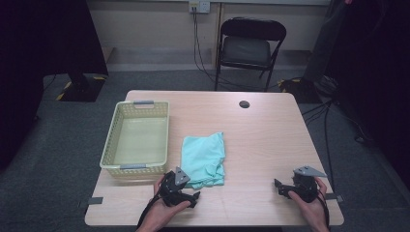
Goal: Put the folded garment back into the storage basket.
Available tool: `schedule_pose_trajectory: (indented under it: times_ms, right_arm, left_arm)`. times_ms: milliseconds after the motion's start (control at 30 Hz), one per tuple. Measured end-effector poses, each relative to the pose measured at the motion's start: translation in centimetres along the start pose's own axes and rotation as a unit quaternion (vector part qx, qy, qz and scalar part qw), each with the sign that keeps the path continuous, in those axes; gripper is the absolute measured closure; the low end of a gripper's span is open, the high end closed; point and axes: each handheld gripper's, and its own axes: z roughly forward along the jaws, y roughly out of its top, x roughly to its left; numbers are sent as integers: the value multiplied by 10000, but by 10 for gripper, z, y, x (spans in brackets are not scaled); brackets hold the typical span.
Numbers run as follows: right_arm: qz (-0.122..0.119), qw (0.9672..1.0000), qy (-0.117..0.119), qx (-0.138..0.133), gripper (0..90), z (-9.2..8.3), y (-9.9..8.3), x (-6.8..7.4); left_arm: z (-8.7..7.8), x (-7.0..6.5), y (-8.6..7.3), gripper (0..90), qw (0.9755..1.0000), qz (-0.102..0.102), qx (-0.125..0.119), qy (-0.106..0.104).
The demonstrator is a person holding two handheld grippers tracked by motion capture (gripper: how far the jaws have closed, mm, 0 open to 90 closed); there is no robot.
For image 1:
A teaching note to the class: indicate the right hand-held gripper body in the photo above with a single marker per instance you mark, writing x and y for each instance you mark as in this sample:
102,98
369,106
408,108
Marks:
304,187

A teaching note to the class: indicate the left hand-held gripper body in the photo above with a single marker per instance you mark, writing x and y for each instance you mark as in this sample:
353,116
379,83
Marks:
172,193

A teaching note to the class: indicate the teal t-shirt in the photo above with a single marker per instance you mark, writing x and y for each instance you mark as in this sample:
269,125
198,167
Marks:
203,154

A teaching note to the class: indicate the pale green plastic basket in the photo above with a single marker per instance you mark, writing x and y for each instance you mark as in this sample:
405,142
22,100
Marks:
114,138

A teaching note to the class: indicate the person's left hand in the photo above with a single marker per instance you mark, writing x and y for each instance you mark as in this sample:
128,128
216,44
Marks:
161,212

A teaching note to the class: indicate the person's right hand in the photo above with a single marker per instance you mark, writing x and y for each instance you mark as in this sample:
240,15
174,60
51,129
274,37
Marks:
311,209

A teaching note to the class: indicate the dark round table grommet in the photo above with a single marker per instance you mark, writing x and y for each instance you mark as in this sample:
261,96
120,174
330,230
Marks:
244,104

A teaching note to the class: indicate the black stand base yellow tape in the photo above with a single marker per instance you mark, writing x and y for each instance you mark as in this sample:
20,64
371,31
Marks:
299,90
82,90

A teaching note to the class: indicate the black folding chair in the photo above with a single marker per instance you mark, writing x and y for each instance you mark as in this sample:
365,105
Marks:
246,48

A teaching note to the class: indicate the black curtain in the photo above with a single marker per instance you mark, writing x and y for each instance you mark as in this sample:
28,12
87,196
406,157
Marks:
380,64
42,48

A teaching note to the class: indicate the grey hanging cover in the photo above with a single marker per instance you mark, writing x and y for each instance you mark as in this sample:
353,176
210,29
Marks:
324,42

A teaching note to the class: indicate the grey table bracket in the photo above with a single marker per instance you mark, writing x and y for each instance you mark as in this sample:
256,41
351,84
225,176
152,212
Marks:
334,197
93,201

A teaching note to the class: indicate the white wall socket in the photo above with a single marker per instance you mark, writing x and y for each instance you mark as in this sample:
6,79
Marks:
199,6

